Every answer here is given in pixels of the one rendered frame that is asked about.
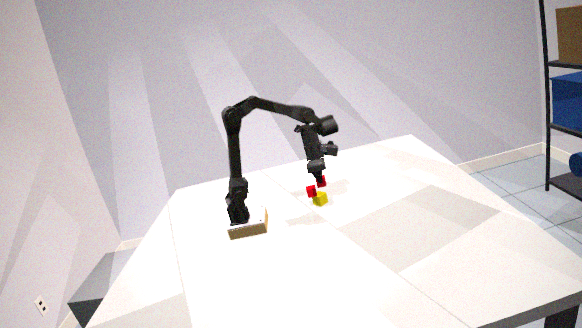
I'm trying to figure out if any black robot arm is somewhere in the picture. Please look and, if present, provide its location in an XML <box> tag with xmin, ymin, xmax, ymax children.
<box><xmin>221</xmin><ymin>95</ymin><xmax>339</xmax><ymax>226</ymax></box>

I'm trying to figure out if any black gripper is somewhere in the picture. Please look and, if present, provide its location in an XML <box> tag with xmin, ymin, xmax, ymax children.
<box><xmin>303</xmin><ymin>139</ymin><xmax>326</xmax><ymax>184</ymax></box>

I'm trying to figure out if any red cube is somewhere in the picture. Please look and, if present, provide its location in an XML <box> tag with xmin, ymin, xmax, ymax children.
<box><xmin>306</xmin><ymin>185</ymin><xmax>317</xmax><ymax>198</ymax></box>
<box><xmin>316</xmin><ymin>175</ymin><xmax>327</xmax><ymax>188</ymax></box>

